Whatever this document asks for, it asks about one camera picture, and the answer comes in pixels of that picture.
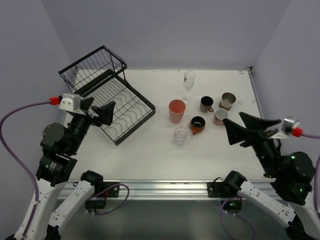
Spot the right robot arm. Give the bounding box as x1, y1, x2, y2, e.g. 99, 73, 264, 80
222, 112, 320, 240

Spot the white and brown tumbler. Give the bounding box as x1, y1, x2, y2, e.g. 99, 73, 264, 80
219, 92, 236, 111

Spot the orange ceramic cup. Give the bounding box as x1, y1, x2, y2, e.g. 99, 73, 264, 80
189, 116, 206, 135

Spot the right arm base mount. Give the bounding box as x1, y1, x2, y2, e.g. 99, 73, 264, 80
206, 170, 247, 214

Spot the pink ceramic mug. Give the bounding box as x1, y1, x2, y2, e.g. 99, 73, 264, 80
213, 108, 228, 126

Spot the clear faceted glass tumbler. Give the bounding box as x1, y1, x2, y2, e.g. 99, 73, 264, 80
173, 127, 188, 145

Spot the pink plastic cup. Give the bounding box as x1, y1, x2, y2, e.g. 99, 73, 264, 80
168, 99, 186, 124

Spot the aluminium mounting rail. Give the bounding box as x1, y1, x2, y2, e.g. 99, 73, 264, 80
57, 178, 283, 201

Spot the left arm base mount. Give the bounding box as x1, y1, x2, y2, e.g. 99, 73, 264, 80
80, 170, 130, 216

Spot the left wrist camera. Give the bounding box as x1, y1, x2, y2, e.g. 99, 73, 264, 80
58, 93, 83, 114

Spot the black wire dish rack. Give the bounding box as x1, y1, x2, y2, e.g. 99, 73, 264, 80
58, 45, 156, 146

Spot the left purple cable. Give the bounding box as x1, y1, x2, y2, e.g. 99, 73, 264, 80
0, 94, 63, 238

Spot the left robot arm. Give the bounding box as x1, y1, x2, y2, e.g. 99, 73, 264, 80
0, 94, 116, 240

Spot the clear champagne flute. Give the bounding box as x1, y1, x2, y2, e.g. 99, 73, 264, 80
183, 70, 196, 105

